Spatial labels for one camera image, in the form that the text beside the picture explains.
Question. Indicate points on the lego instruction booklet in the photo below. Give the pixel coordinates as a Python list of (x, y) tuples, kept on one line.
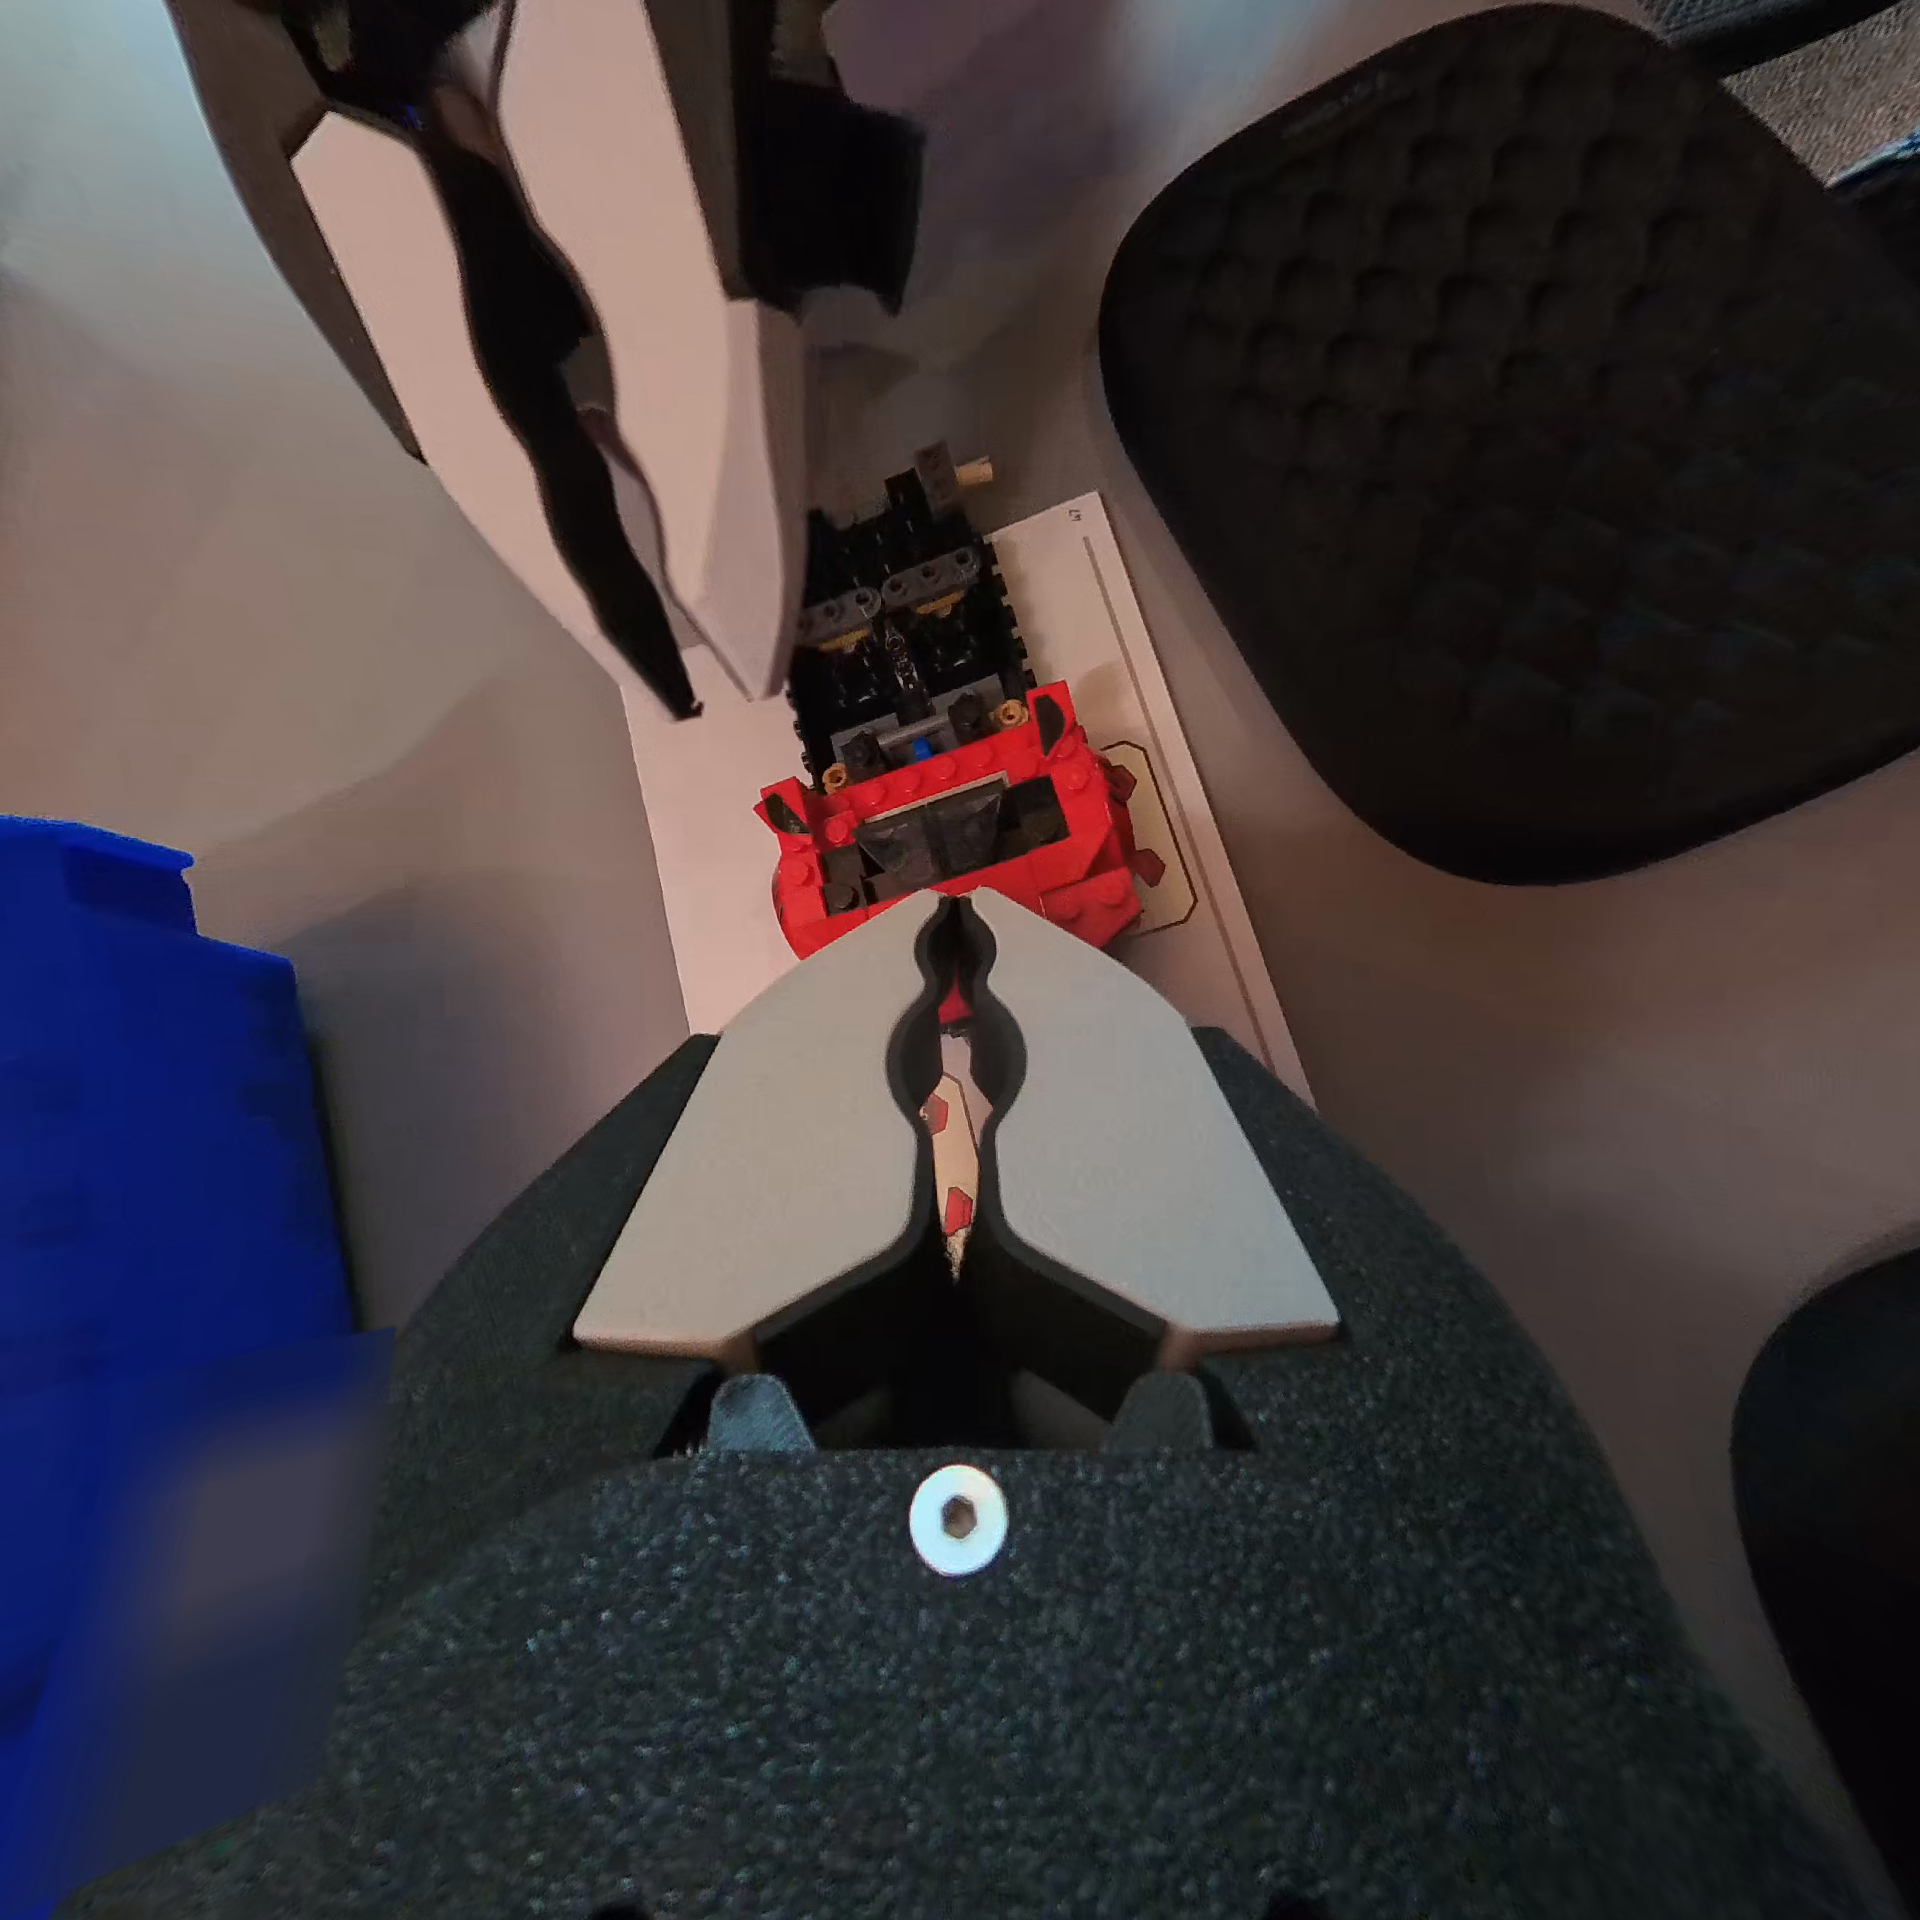
[(715, 900)]

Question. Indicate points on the black quilted chair seat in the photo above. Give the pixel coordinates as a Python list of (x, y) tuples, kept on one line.
[(1844, 1620), (1531, 451)]

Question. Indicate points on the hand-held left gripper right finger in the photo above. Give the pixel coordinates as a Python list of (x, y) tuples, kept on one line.
[(1154, 1187)]

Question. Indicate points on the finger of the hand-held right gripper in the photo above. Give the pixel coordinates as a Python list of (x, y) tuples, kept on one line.
[(674, 299), (405, 269)]

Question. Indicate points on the blue plastic bin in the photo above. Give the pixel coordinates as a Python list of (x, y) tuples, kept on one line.
[(150, 1201)]

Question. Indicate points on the red and black lego car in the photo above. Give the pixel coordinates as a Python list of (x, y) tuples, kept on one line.
[(1066, 842)]

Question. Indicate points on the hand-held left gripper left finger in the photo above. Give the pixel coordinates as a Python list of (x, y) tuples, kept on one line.
[(749, 1201)]

